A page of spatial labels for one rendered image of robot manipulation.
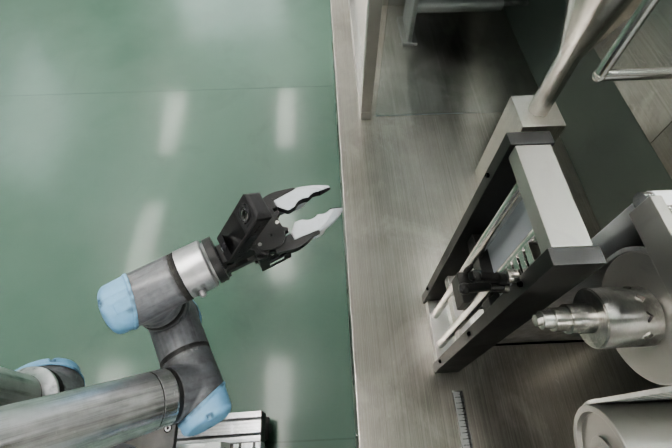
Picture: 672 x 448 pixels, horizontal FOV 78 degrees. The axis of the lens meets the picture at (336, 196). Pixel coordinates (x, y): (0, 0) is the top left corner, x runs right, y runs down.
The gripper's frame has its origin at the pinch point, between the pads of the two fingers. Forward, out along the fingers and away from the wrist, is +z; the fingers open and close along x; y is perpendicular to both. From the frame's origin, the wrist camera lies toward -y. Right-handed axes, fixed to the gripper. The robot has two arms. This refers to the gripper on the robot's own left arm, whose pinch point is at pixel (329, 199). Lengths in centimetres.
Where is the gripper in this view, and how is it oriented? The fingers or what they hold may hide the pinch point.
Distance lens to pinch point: 65.0
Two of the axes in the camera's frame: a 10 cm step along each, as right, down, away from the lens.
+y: -0.7, 4.4, 9.0
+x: 4.9, 8.0, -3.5
